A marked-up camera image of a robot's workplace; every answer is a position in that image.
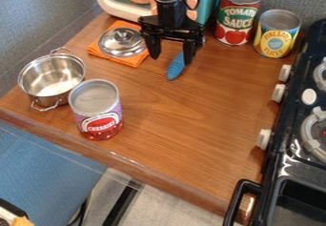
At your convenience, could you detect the silver lid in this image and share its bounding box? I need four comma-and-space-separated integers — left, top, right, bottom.
96, 27, 148, 58

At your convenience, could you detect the silver pot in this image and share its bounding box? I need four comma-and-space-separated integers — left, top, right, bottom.
16, 46, 89, 113

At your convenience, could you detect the tomato sauce can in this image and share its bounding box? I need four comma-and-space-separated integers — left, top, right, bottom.
213, 0, 264, 47

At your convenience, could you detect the purple and red can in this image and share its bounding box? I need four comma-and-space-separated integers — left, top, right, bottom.
67, 78, 125, 142

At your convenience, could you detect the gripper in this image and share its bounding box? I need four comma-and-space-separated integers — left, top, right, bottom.
137, 0, 207, 67

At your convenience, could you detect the orange cloth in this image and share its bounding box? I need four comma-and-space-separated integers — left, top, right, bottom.
86, 19, 152, 69

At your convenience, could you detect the toy stove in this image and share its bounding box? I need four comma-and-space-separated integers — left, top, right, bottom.
221, 18, 326, 226

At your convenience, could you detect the yellow pineapple can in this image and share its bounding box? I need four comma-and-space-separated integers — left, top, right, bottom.
252, 9, 303, 59

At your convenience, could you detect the blue fork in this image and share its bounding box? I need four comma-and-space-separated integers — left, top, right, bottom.
164, 51, 188, 82

